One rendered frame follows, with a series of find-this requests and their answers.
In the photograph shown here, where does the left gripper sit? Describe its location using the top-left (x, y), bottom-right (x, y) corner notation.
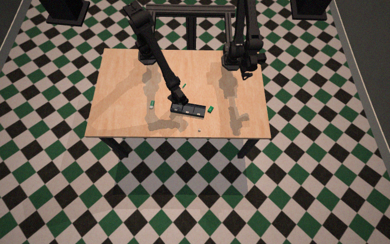
top-left (237, 57), bottom-right (253, 80)

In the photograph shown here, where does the dark grey rack of bins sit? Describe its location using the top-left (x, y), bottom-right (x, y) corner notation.
top-left (170, 103), bottom-right (206, 118)

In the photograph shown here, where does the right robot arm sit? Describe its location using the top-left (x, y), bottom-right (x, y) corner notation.
top-left (123, 0), bottom-right (189, 106)

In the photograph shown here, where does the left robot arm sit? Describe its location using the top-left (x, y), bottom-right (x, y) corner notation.
top-left (224, 0), bottom-right (267, 72)

